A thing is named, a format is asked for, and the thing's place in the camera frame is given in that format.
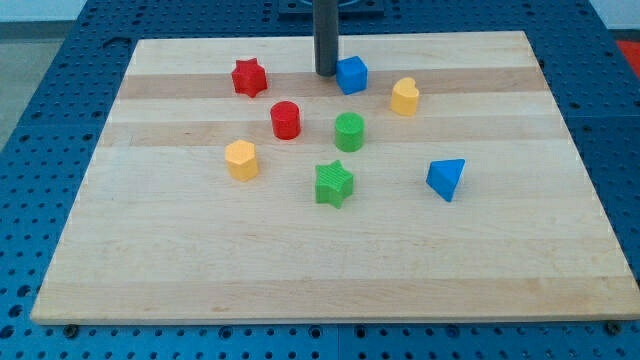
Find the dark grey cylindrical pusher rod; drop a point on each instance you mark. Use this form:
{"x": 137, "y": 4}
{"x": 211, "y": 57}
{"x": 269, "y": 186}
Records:
{"x": 326, "y": 36}

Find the red star block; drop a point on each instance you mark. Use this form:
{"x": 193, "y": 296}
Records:
{"x": 249, "y": 77}

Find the green star block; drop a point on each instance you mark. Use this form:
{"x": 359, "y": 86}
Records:
{"x": 333, "y": 184}

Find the blue cube block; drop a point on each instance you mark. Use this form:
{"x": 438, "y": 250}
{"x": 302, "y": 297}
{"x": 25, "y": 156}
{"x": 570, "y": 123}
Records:
{"x": 351, "y": 75}

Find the red cylinder block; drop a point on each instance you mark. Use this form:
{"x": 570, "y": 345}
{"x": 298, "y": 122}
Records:
{"x": 285, "y": 119}

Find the yellow heart block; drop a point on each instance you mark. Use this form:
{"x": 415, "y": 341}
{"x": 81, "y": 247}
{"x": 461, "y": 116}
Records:
{"x": 405, "y": 97}

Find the green cylinder block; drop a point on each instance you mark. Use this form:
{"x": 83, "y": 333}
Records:
{"x": 349, "y": 132}

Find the yellow hexagon block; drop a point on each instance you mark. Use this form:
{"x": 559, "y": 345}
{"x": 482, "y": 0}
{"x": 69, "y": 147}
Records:
{"x": 241, "y": 160}

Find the light wooden board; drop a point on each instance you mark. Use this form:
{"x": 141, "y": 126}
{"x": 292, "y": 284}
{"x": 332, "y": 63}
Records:
{"x": 160, "y": 233}

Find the blue triangular prism block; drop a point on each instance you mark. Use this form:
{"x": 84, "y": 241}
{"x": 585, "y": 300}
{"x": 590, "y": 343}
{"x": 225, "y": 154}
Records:
{"x": 443, "y": 177}

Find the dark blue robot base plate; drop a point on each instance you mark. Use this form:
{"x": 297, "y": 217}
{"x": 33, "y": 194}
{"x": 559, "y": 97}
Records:
{"x": 304, "y": 8}

